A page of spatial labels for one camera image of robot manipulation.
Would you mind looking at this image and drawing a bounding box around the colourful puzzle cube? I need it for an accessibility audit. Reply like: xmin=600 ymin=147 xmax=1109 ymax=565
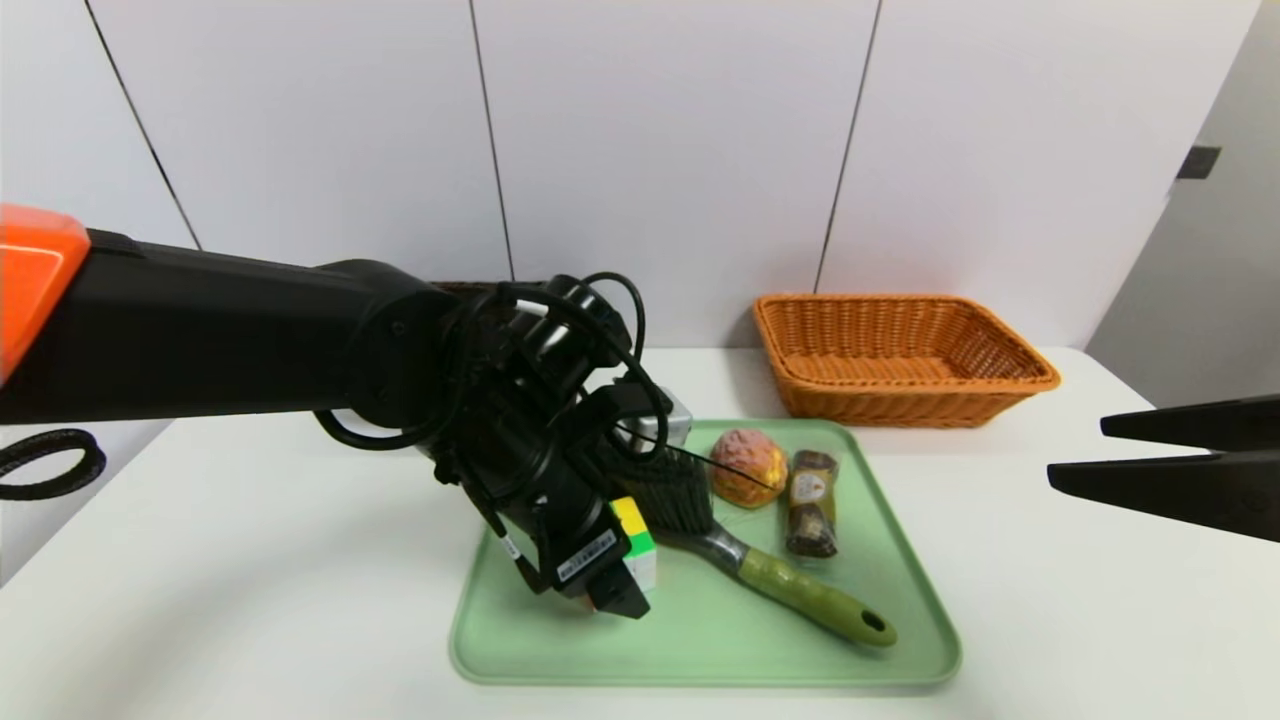
xmin=588 ymin=496 xmax=658 ymax=611

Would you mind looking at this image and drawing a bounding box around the light green plastic tray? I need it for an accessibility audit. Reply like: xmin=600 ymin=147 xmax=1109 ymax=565
xmin=449 ymin=419 xmax=963 ymax=688

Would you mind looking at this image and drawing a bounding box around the round golden bread bun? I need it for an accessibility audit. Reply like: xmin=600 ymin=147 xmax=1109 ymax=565
xmin=710 ymin=428 xmax=789 ymax=510

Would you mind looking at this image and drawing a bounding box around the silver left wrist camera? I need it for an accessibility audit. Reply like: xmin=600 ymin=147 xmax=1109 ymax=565
xmin=610 ymin=385 xmax=694 ymax=456

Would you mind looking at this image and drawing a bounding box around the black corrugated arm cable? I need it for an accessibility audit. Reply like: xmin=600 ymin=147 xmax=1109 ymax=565
xmin=0 ymin=428 xmax=106 ymax=501

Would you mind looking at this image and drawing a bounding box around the orange wicker basket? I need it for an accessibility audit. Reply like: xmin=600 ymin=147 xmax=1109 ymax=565
xmin=752 ymin=294 xmax=1061 ymax=429

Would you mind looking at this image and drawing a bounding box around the thin black cable tie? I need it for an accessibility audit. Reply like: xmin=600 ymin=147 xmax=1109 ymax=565
xmin=615 ymin=425 xmax=783 ymax=493

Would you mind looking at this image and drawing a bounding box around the black brush with green handle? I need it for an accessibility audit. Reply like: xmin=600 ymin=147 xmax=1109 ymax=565
xmin=615 ymin=455 xmax=897 ymax=648

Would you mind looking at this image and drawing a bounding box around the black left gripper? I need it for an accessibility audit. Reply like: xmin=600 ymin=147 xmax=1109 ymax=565
xmin=492 ymin=436 xmax=651 ymax=620

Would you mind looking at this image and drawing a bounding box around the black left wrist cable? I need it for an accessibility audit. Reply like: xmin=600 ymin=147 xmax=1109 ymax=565
xmin=315 ymin=270 xmax=671 ymax=466

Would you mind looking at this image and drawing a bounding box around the wrapped chocolate roll snack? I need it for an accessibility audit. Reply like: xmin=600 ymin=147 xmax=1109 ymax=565
xmin=786 ymin=450 xmax=841 ymax=559

